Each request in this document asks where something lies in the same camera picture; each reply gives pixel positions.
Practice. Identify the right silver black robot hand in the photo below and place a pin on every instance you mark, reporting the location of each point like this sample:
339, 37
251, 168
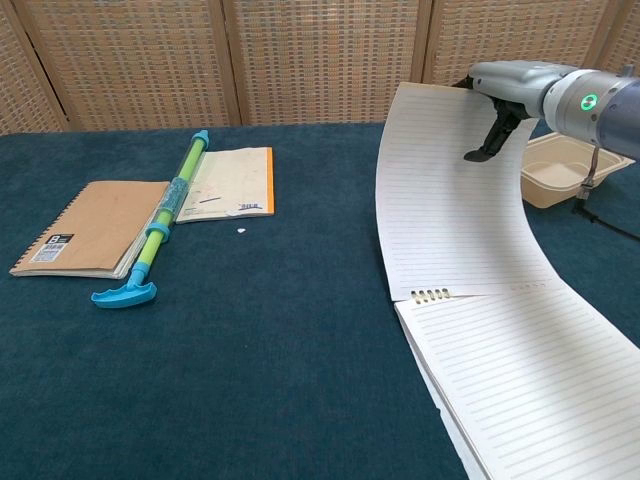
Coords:
515, 85

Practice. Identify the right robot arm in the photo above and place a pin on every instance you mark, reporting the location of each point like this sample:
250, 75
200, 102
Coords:
615, 115

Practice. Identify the brown spiral notebook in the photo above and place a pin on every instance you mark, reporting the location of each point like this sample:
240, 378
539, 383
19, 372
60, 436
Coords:
100, 220

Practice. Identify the beige plastic food container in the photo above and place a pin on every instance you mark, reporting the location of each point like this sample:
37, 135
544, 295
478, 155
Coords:
545, 195

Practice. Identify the woven bamboo folding screen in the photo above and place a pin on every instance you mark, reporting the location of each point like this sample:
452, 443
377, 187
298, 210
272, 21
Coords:
320, 60

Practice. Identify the white booklet orange spine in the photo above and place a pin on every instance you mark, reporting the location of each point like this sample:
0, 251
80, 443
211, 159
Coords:
235, 180

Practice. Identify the green blue water pump toy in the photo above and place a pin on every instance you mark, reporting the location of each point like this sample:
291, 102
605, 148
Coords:
187, 165

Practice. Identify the dark blue felt table cloth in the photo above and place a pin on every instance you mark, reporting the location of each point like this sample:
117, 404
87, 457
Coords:
250, 375

